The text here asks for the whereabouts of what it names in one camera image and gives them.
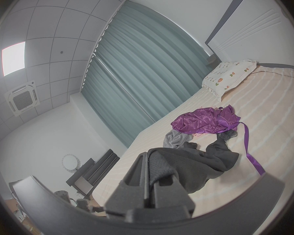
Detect bed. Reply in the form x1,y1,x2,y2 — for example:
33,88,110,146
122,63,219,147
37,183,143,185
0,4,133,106
91,0,294,217

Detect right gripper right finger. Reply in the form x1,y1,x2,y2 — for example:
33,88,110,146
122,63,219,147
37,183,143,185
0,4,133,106
152,175,195,213

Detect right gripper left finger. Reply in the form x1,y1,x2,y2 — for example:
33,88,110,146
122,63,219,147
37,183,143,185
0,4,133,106
105,152,150,217

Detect blue-green curtain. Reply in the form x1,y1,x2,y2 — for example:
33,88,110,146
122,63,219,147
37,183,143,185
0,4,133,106
94,1,211,122
81,56,155,148

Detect black lace garment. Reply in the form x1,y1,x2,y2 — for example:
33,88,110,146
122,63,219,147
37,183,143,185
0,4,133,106
217,129,237,140

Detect purple satin garment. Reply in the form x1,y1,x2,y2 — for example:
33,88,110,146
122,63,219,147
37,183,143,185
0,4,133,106
171,105,265,176

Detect square ceiling light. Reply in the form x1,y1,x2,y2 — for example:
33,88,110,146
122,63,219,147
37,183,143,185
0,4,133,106
2,41,25,76

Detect white printed pillow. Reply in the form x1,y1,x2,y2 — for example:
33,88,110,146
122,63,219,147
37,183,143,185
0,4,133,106
202,60,257,102

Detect grey knitted garment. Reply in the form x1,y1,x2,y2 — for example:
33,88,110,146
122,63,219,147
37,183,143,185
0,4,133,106
163,129,194,149

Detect ceiling air conditioner vent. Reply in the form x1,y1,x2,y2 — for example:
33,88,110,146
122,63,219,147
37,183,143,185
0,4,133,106
4,80,41,117

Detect black T-shirt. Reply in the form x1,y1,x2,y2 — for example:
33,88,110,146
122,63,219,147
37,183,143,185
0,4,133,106
147,140,239,194

